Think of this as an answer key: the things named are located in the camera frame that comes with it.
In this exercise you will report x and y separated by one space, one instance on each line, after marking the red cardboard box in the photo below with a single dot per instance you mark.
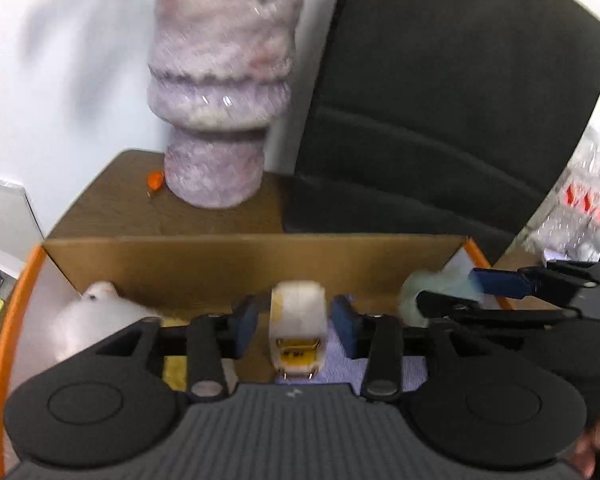
230 270

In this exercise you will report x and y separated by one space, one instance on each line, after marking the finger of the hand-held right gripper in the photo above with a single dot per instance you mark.
500 282
460 305

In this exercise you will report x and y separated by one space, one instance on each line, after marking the white plush toy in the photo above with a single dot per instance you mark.
100 322

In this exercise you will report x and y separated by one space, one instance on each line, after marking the lavender cloth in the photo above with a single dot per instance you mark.
330 362

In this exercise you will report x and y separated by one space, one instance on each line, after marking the wrapped purple flower vase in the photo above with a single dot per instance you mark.
220 85

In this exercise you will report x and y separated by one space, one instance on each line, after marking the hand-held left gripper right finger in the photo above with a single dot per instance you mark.
347 332

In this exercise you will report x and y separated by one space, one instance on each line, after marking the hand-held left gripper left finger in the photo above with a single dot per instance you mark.
245 327

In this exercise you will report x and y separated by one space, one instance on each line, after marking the yellow item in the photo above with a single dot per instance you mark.
175 367

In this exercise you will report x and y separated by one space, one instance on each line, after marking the small orange object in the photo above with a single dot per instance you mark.
155 180

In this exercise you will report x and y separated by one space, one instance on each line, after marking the wooden desktop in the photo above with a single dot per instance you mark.
120 210

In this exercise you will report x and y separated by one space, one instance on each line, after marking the person's right hand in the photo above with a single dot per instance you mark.
597 447

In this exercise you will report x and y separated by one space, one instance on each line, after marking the white box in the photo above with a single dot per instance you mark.
5 220

